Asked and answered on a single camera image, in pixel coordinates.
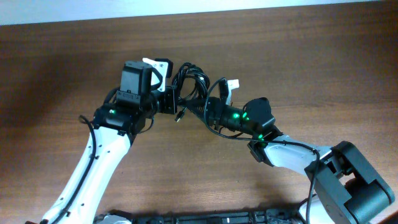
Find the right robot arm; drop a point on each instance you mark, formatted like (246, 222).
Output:
(344, 186)

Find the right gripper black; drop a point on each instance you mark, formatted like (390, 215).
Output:
(217, 110)

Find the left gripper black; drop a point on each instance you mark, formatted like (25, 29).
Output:
(170, 93)

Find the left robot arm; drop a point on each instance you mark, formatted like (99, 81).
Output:
(142, 93)

